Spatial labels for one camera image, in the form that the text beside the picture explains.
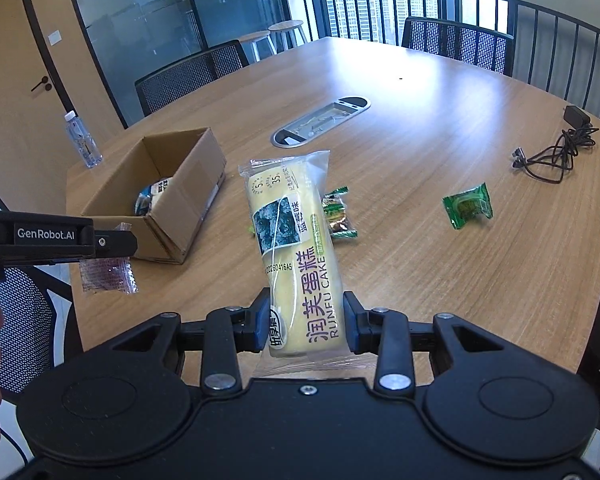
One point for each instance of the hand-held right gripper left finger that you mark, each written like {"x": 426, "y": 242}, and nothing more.
{"x": 262, "y": 320}

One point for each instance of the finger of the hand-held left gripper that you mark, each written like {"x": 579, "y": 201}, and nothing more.
{"x": 117, "y": 244}

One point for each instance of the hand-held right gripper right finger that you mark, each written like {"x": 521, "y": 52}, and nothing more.
{"x": 351, "y": 320}

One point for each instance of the clear brown round cake packet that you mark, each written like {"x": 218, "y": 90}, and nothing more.
{"x": 107, "y": 275}

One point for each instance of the blue snack packet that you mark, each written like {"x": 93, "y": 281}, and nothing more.
{"x": 144, "y": 202}

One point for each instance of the yellow cake roll packet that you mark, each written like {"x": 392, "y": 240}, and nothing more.
{"x": 290, "y": 240}

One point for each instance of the cardboard box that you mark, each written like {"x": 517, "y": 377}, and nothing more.
{"x": 190, "y": 185}

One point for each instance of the black mesh office chair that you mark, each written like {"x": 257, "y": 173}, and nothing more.
{"x": 180, "y": 77}
{"x": 25, "y": 320}
{"x": 455, "y": 40}

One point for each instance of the clear plastic water bottle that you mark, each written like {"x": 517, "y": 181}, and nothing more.
{"x": 84, "y": 140}

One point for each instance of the green mixed nut packet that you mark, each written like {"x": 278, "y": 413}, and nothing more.
{"x": 337, "y": 217}

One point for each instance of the wooden door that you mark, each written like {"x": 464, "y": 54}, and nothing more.
{"x": 10, "y": 130}

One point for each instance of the green round cake packet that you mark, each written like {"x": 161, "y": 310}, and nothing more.
{"x": 467, "y": 206}

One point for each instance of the round wooden stool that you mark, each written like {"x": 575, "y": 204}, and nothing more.
{"x": 286, "y": 26}
{"x": 256, "y": 36}

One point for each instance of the black metal railing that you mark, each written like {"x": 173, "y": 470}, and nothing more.
{"x": 555, "y": 25}

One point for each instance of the white wall switch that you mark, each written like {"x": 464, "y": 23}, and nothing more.
{"x": 55, "y": 38}

